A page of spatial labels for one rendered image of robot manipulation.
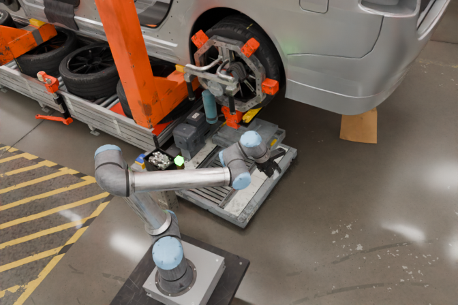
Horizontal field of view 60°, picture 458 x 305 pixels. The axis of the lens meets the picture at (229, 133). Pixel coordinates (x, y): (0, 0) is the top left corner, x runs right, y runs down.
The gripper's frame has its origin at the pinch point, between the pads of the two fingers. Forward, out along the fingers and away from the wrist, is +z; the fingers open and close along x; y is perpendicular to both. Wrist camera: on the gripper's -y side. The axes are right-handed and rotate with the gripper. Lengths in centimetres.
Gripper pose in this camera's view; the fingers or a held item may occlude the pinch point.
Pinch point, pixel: (279, 173)
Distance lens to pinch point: 216.5
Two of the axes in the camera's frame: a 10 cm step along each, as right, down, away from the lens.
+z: 4.4, 5.8, 6.9
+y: -6.6, 7.3, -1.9
